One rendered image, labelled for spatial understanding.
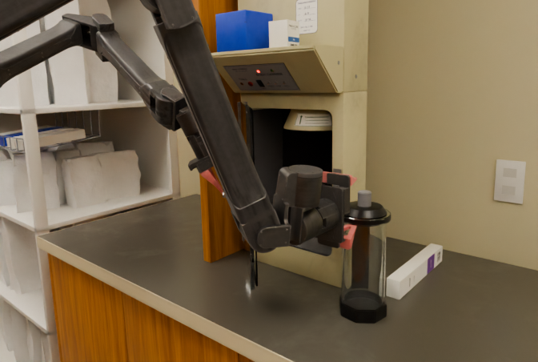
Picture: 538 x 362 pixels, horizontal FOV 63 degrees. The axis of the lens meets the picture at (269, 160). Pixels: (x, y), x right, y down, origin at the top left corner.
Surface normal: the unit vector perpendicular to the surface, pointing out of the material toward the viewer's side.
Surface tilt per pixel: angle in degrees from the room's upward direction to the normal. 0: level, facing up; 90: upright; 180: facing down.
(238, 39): 90
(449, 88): 90
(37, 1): 99
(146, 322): 90
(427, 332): 0
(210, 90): 95
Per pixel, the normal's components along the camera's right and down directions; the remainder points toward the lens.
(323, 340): -0.02, -0.98
